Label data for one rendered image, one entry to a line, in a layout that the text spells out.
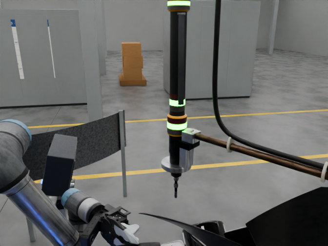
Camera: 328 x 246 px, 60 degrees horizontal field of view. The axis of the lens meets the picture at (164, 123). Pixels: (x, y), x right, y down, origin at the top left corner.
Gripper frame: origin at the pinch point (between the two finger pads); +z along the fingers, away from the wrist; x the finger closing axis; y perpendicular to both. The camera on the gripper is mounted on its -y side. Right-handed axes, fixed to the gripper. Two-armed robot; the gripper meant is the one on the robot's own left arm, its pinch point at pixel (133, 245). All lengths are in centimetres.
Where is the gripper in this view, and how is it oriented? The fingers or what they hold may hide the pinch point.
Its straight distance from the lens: 87.3
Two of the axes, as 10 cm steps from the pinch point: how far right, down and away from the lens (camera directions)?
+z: 7.7, 2.1, -6.1
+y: 6.4, -1.5, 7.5
